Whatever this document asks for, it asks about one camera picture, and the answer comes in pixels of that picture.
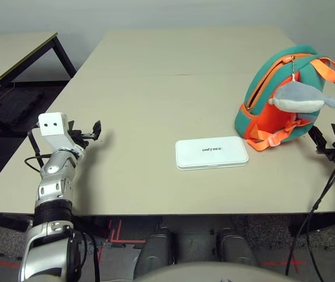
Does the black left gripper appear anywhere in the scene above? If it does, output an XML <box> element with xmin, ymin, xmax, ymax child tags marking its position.
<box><xmin>67</xmin><ymin>119</ymin><xmax>102</xmax><ymax>149</ymax></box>

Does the green and orange plush toy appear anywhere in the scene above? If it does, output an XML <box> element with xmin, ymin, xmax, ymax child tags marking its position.
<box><xmin>234</xmin><ymin>44</ymin><xmax>335</xmax><ymax>152</ymax></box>

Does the white plastic pencil case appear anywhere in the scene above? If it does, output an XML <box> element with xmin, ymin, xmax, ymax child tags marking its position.
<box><xmin>175</xmin><ymin>136</ymin><xmax>249</xmax><ymax>171</ymax></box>

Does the black foam mat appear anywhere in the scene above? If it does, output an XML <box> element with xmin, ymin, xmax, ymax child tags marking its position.
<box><xmin>0</xmin><ymin>87</ymin><xmax>46</xmax><ymax>133</ymax></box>

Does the grey robot left leg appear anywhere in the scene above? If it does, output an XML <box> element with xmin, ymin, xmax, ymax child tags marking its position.
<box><xmin>133</xmin><ymin>226</ymin><xmax>174</xmax><ymax>274</ymax></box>

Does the grey robot leg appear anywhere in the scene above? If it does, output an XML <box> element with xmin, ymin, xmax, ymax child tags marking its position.
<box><xmin>216</xmin><ymin>226</ymin><xmax>258</xmax><ymax>268</ymax></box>
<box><xmin>133</xmin><ymin>226</ymin><xmax>174</xmax><ymax>274</ymax></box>

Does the grey robot right leg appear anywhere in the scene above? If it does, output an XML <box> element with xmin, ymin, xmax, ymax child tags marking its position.
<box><xmin>216</xmin><ymin>226</ymin><xmax>258</xmax><ymax>268</ymax></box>

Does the grey robot torso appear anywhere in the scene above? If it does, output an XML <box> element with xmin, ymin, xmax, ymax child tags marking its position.
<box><xmin>132</xmin><ymin>261</ymin><xmax>292</xmax><ymax>282</ymax></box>

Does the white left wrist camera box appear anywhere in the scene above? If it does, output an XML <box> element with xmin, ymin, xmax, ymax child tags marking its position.
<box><xmin>37</xmin><ymin>112</ymin><xmax>80</xmax><ymax>152</ymax></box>

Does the grey plush dolphin keychain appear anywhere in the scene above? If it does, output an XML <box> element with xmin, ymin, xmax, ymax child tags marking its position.
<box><xmin>268</xmin><ymin>55</ymin><xmax>335</xmax><ymax>115</ymax></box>

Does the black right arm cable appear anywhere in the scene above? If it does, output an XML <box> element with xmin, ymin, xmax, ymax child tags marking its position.
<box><xmin>284</xmin><ymin>161</ymin><xmax>335</xmax><ymax>282</ymax></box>

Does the beige side table black frame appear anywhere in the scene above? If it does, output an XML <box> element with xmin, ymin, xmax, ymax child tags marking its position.
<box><xmin>0</xmin><ymin>31</ymin><xmax>77</xmax><ymax>124</ymax></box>

